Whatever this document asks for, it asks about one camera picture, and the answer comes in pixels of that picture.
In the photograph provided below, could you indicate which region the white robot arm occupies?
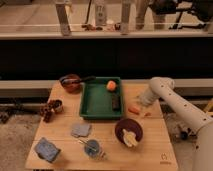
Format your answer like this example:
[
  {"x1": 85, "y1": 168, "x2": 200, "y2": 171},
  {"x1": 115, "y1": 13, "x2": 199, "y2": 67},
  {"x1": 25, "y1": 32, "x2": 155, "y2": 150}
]
[{"x1": 139, "y1": 77, "x2": 213, "y2": 171}]

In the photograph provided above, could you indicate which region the purple bowl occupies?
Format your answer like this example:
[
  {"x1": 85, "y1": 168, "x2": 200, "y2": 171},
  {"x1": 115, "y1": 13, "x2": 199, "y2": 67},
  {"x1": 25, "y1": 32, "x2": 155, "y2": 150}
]
[{"x1": 115, "y1": 118, "x2": 143, "y2": 147}]

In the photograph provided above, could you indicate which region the dark rectangular block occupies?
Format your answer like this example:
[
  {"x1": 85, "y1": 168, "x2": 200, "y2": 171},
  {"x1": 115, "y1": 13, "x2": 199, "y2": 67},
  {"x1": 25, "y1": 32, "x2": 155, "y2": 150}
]
[{"x1": 112, "y1": 94, "x2": 120, "y2": 110}]

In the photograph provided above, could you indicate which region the orange fruit toy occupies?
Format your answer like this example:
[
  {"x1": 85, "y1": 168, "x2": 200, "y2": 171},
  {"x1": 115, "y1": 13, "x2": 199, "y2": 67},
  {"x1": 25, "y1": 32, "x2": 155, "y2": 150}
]
[{"x1": 106, "y1": 80, "x2": 117, "y2": 91}]

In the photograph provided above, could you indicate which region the yellow banana toy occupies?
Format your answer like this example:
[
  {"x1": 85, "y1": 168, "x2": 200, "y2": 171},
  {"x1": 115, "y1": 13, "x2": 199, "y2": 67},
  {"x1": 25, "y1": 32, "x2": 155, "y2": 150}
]
[{"x1": 123, "y1": 129, "x2": 138, "y2": 147}]

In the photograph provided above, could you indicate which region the green plastic tray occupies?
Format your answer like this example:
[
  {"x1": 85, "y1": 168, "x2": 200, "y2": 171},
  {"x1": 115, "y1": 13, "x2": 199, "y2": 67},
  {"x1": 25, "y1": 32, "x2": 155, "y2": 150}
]
[{"x1": 79, "y1": 77, "x2": 124, "y2": 120}]

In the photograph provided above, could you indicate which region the grey blue cloth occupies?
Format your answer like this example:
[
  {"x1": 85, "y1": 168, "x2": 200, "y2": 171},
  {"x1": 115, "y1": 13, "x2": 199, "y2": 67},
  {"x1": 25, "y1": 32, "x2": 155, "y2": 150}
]
[{"x1": 71, "y1": 123, "x2": 92, "y2": 137}]

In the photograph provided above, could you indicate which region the small metal cup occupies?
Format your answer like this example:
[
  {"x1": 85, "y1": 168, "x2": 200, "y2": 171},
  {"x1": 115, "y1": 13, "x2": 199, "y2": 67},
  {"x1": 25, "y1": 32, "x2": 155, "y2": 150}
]
[{"x1": 53, "y1": 100, "x2": 63, "y2": 113}]

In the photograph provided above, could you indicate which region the brown toy figure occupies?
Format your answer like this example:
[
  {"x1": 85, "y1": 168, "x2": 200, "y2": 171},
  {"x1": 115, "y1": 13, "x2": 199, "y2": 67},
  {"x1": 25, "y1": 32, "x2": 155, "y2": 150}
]
[{"x1": 40, "y1": 100, "x2": 55, "y2": 123}]

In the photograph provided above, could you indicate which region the blue sponge block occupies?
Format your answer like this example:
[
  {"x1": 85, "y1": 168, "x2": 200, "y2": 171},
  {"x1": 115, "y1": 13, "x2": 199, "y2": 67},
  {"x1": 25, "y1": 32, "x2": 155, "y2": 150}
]
[{"x1": 34, "y1": 137, "x2": 61, "y2": 163}]

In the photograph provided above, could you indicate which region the brown pot with handle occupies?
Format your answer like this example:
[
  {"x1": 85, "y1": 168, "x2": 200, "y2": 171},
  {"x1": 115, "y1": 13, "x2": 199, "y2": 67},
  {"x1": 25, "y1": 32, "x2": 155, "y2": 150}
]
[{"x1": 59, "y1": 74, "x2": 95, "y2": 93}]

